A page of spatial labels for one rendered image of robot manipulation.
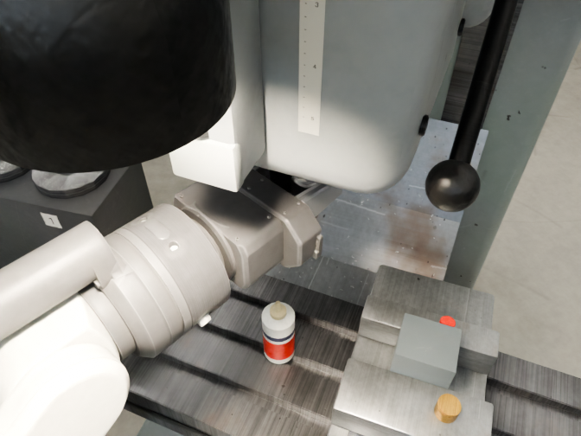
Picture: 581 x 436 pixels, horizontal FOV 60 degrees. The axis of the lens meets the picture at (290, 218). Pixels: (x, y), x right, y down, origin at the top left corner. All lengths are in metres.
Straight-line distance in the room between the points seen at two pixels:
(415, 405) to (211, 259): 0.29
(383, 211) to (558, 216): 1.65
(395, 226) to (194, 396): 0.40
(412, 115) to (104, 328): 0.22
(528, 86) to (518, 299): 1.36
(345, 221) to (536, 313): 1.29
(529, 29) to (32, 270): 0.62
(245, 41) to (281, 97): 0.04
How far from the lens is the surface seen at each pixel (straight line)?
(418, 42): 0.25
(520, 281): 2.10
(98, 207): 0.63
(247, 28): 0.24
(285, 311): 0.60
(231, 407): 0.65
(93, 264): 0.32
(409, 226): 0.83
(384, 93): 0.25
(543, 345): 1.96
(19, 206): 0.68
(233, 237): 0.36
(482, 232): 0.93
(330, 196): 0.43
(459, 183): 0.28
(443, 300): 0.67
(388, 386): 0.55
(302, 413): 0.66
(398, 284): 0.67
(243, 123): 0.26
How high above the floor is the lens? 1.52
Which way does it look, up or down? 46 degrees down
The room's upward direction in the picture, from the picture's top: straight up
